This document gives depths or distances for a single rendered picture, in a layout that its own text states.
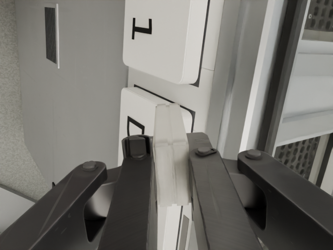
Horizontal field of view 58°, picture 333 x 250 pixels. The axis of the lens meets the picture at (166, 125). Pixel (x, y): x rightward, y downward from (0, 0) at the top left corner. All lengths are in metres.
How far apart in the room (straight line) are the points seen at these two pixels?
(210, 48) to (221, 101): 0.04
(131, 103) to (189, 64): 0.10
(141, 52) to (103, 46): 0.14
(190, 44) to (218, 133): 0.08
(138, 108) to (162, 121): 0.17
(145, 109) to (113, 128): 0.13
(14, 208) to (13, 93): 0.44
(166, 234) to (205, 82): 0.16
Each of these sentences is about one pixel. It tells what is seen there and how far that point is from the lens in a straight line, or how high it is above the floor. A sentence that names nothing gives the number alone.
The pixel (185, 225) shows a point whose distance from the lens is 0.32.
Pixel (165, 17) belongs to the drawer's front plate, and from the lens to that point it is 0.27.
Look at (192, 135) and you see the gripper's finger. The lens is 0.15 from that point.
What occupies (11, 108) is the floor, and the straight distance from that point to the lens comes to 1.18.
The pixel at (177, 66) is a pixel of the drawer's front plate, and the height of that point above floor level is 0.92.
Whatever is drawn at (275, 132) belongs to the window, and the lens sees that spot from 0.24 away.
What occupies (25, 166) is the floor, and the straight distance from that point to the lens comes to 1.27.
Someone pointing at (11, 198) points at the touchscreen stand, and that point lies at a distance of 1.29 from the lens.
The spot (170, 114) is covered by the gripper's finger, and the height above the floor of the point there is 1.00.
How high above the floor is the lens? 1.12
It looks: 49 degrees down
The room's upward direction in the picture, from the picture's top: 120 degrees clockwise
